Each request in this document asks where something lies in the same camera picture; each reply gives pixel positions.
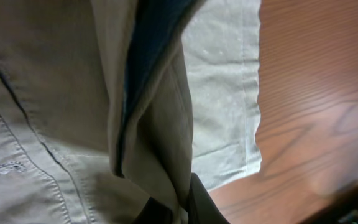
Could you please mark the khaki shorts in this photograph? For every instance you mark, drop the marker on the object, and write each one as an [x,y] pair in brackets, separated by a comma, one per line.
[62,66]

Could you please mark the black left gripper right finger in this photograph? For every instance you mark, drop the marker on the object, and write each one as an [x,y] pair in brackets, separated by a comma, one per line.
[201,208]

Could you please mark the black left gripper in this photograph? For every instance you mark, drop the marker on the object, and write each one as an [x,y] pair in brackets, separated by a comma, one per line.
[343,211]

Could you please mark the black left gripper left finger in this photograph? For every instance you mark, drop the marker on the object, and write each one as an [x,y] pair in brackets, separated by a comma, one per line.
[154,212]

